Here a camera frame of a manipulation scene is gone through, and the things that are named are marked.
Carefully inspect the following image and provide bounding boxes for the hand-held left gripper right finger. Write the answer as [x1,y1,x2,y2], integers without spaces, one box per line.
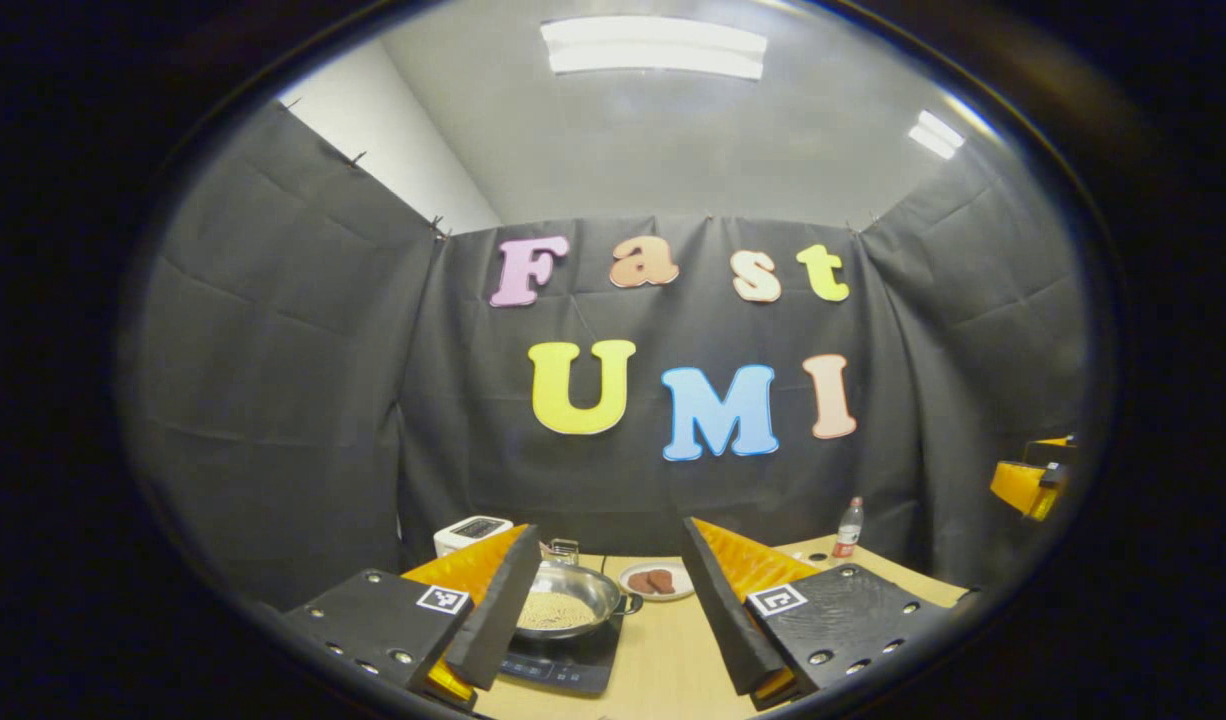
[681,516,969,711]

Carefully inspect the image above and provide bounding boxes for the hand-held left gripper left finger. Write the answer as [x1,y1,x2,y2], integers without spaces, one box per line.
[278,523,543,713]

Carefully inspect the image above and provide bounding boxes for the black induction cooktop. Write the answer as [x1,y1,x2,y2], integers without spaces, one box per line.
[497,615,625,697]

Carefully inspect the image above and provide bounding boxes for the steel pot with black handle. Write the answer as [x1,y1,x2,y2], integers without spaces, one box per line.
[513,559,645,642]

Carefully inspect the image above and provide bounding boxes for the white round plate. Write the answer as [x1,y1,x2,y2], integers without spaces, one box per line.
[617,559,697,603]

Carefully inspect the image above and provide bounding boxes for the pile of soybeans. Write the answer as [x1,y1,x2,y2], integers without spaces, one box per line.
[520,591,598,632]

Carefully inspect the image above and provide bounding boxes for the white toaster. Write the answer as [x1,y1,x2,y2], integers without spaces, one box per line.
[432,515,515,560]

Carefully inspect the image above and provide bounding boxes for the clear plastic bottle red label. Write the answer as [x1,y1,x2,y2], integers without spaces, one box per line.
[832,496,866,560]

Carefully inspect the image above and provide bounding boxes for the small ceiling light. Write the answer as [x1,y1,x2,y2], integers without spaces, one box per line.
[907,109,967,160]

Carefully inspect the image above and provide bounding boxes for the long ceiling light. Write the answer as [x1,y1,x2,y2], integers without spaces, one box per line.
[539,14,770,82]

